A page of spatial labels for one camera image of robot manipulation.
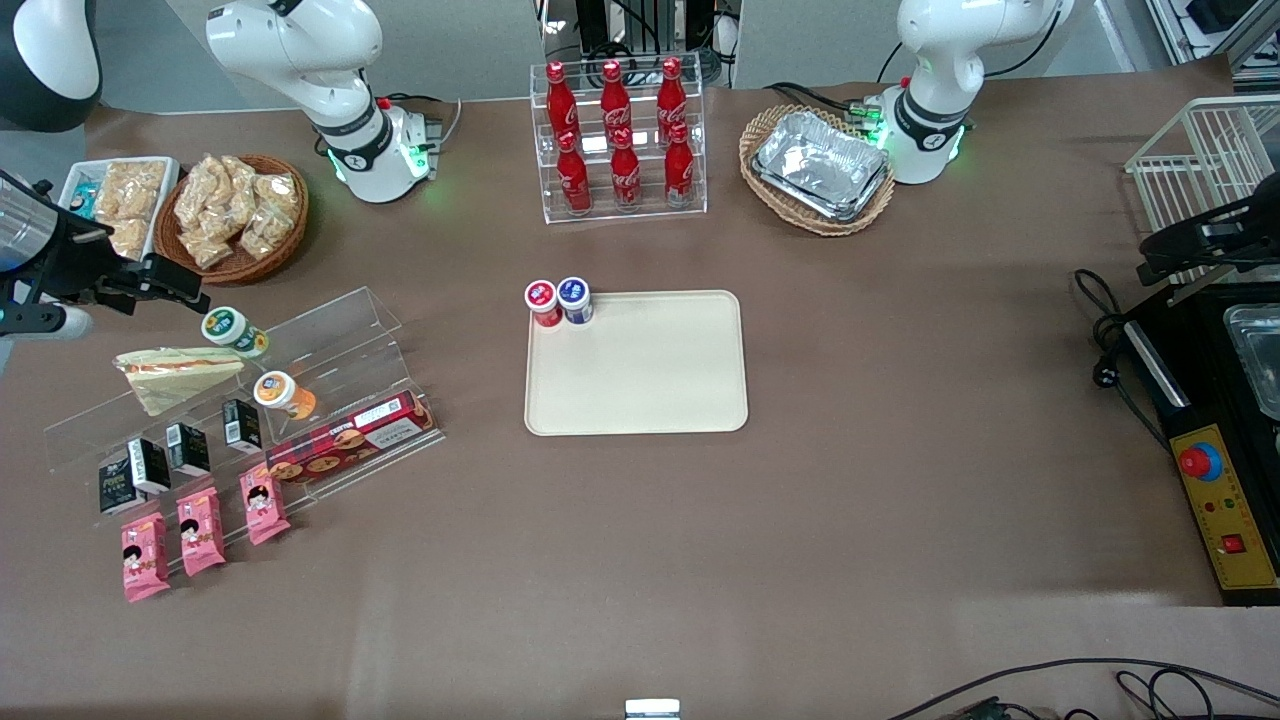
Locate clear acrylic bottle rack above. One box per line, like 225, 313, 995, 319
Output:
530, 62, 708, 225

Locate white wire rack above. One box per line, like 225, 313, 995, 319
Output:
1125, 95, 1280, 291

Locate clear cracker bag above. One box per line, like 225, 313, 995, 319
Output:
175, 157, 226, 236
95, 160, 166, 221
238, 205, 291, 259
182, 226, 236, 271
105, 218, 151, 263
222, 155, 263, 216
257, 172, 301, 216

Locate beige plastic tray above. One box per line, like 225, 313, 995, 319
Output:
524, 290, 749, 437

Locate silver foil tray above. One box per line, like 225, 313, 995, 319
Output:
752, 110, 891, 223

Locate red lid cup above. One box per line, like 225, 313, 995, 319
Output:
524, 279, 563, 329

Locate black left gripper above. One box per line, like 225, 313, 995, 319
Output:
1138, 198, 1280, 288

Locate looped black cable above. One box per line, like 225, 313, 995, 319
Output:
1115, 668, 1206, 720

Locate flat silver machine handle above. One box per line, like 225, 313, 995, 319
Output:
1125, 320, 1191, 409

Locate small black carton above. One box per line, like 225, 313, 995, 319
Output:
165, 422, 211, 478
98, 455, 136, 516
221, 398, 263, 453
127, 437, 171, 496

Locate pink snack pack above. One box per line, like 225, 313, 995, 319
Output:
240, 468, 291, 546
121, 512, 171, 603
177, 487, 227, 577

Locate red cookie box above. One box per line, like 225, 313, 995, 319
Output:
265, 392, 438, 486

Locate triangular sandwich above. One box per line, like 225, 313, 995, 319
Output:
113, 346, 246, 417

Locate red knob on blue ring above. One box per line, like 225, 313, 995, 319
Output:
1178, 440, 1223, 483

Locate orange lid cup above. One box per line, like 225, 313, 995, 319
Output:
253, 370, 317, 421

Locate light wicker basket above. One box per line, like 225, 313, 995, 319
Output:
739, 104, 896, 237

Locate dark brown wicker basket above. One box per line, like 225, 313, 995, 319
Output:
153, 153, 309, 286

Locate grey base cable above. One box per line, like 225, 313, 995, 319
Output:
385, 93, 464, 153

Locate black equipment with cables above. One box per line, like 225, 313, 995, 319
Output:
538, 0, 743, 89

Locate black power cable with plug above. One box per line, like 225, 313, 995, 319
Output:
1075, 268, 1171, 451

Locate long black cable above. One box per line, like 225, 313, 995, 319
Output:
885, 657, 1280, 720

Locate black base cable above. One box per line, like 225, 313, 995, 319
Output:
765, 80, 883, 119

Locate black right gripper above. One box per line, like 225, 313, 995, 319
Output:
40, 228, 211, 313

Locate shiny metal pan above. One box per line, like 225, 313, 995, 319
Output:
1225, 305, 1280, 421

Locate green lid cup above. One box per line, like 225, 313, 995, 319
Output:
201, 306, 269, 359

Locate blue lid cup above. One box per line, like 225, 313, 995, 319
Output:
556, 276, 595, 326

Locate white rectangular dish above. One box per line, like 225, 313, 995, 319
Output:
58, 157, 181, 296

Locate red cola bottle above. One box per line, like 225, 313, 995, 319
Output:
656, 57, 689, 133
600, 60, 633, 139
556, 130, 593, 215
610, 128, 643, 211
664, 122, 696, 208
545, 62, 579, 141

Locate grey metal frame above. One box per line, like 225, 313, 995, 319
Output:
1145, 0, 1280, 96

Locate black machine with yellow panel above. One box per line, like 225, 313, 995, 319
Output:
1120, 280, 1280, 608

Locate clear acrylic tiered shelf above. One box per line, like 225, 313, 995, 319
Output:
43, 287, 446, 576

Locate thin grey metal bar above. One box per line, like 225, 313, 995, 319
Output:
1168, 278, 1236, 306

